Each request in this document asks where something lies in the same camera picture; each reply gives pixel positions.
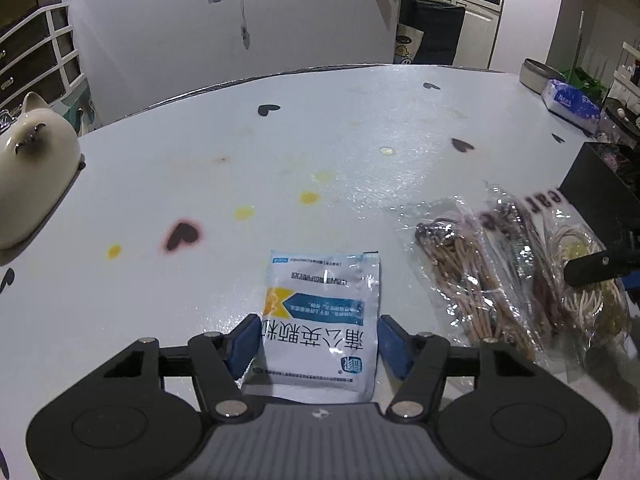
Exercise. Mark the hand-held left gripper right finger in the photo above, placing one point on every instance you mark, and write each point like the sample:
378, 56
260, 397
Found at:
392, 351

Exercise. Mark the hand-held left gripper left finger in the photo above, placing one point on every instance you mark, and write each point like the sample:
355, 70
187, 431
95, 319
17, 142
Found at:
242, 349

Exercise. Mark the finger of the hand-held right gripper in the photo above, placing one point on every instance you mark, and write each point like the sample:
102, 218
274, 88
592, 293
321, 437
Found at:
592, 266

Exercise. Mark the black box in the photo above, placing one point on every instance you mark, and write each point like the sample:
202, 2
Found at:
600, 190

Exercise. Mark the white blue medicine sachet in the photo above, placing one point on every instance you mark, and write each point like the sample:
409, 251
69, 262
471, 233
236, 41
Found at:
320, 320

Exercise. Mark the blue white tissue pack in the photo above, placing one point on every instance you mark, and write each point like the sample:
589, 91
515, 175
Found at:
570, 104

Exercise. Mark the green plastic bag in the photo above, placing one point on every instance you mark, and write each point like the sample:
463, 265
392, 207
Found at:
585, 81

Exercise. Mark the round metal tin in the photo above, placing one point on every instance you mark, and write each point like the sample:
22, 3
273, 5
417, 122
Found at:
531, 72

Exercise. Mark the white lower kitchen cabinets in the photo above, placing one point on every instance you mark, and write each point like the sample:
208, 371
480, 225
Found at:
480, 35

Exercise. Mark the white ceramic cat figurine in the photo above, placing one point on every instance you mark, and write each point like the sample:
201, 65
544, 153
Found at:
30, 175

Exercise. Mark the dark folded chair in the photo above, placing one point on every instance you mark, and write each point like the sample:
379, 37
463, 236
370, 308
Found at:
434, 35

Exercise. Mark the cartoon print tote bag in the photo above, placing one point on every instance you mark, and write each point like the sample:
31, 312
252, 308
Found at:
407, 45

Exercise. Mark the white drawer unit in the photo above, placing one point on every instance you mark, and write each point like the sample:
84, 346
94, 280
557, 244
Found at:
35, 55

